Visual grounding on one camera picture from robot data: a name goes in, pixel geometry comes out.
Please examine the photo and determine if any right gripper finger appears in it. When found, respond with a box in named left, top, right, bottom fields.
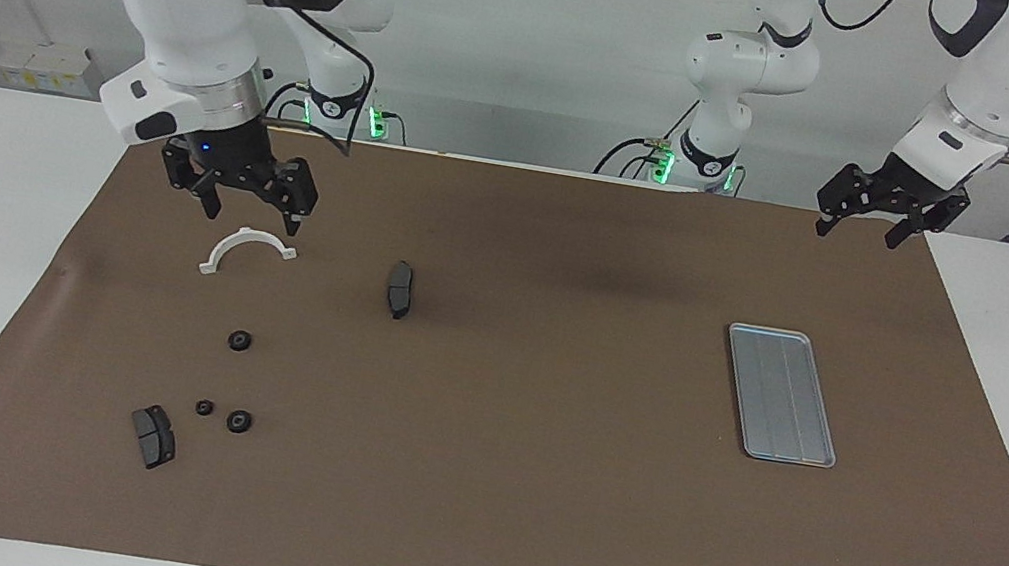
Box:
left=152, top=141, right=232, bottom=222
left=259, top=152, right=325, bottom=241

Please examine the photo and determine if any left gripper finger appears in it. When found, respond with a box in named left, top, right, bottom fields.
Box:
left=811, top=159, right=884, bottom=247
left=883, top=184, right=973, bottom=262

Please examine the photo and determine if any silver metal tray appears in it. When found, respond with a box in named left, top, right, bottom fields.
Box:
left=708, top=320, right=857, bottom=472

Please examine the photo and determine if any white power box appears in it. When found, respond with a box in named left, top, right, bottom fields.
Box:
left=0, top=34, right=113, bottom=102

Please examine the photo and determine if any grooved grey brake pad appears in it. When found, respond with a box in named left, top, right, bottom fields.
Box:
left=122, top=400, right=184, bottom=474

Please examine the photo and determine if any brown table mat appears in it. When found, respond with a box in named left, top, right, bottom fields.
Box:
left=0, top=80, right=1009, bottom=566

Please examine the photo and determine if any white semicircular plastic bracket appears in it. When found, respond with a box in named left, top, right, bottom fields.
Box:
left=197, top=220, right=302, bottom=290

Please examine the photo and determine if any black base cable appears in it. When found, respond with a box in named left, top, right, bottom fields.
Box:
left=593, top=130, right=662, bottom=185

